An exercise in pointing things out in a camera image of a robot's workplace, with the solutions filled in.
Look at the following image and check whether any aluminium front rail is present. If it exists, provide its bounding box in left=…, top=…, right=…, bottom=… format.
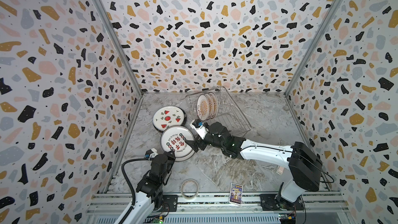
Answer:
left=86, top=191, right=352, bottom=224

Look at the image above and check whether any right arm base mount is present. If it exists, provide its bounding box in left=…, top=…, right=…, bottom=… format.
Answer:
left=260, top=194, right=304, bottom=212

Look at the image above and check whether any wire dish rack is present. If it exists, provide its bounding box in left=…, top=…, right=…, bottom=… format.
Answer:
left=185, top=87, right=251, bottom=136

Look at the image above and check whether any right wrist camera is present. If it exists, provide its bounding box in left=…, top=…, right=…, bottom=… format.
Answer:
left=190, top=119, right=208, bottom=140

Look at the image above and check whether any orange sunburst plate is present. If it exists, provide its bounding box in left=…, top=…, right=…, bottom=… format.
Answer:
left=205, top=93, right=214, bottom=120
left=197, top=94, right=209, bottom=121
left=209, top=92, right=219, bottom=119
left=175, top=150, right=195, bottom=162

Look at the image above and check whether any watermelon pattern plate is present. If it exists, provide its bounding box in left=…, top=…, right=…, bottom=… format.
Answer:
left=152, top=105, right=186, bottom=133

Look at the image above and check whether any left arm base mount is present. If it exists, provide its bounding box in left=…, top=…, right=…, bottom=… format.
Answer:
left=151, top=194, right=178, bottom=212

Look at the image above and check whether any red character white plate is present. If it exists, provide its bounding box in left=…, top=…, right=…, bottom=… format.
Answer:
left=160, top=126, right=194, bottom=157

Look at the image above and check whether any pink eraser block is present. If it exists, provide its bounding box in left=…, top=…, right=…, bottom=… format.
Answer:
left=276, top=166, right=285, bottom=175

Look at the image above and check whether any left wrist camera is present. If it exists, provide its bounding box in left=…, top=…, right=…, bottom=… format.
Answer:
left=144, top=148, right=158, bottom=160

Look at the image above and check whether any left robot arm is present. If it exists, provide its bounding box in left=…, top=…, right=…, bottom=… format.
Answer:
left=115, top=150, right=176, bottom=224

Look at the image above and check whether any orange sunburst plate front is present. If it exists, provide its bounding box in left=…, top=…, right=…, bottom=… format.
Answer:
left=197, top=94, right=209, bottom=121

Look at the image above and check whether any purple card box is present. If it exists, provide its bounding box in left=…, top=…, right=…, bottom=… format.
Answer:
left=229, top=183, right=243, bottom=205

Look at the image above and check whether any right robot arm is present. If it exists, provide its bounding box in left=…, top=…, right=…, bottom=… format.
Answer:
left=188, top=119, right=323, bottom=206

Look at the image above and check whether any brown rimmed cream plate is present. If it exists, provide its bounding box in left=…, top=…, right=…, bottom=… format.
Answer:
left=161, top=108, right=188, bottom=134

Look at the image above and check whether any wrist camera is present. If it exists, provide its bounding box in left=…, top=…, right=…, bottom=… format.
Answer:
left=144, top=148, right=158, bottom=160
left=190, top=119, right=208, bottom=140

